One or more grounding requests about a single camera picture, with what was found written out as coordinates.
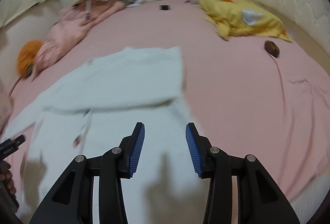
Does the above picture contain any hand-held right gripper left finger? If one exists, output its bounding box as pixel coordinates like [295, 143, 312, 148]
[29, 122, 145, 224]

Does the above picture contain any crumpled pink duvet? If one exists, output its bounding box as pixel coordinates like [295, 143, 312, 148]
[35, 0, 127, 75]

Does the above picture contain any small brown device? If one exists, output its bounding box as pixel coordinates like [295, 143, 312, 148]
[264, 41, 280, 57]

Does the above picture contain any yellow pillow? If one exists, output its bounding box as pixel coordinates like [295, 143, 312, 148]
[198, 0, 293, 42]

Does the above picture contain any pink bed sheet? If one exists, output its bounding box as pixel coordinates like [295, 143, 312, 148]
[0, 0, 330, 224]

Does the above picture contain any person's white fleece clothing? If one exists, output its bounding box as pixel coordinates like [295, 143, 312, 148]
[290, 175, 329, 224]

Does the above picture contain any white fleece garment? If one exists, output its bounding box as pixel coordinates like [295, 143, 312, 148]
[5, 46, 207, 224]

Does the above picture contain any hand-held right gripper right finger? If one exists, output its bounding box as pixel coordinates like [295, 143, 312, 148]
[186, 123, 301, 224]

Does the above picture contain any person's left hand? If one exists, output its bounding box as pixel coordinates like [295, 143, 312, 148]
[0, 170, 16, 196]

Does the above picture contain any thin device cable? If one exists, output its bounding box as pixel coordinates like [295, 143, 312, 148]
[272, 56, 286, 111]

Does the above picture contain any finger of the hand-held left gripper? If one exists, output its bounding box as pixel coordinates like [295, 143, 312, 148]
[0, 135, 26, 160]

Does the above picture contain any orange plush pillow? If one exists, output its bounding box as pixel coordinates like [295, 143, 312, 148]
[17, 41, 43, 77]

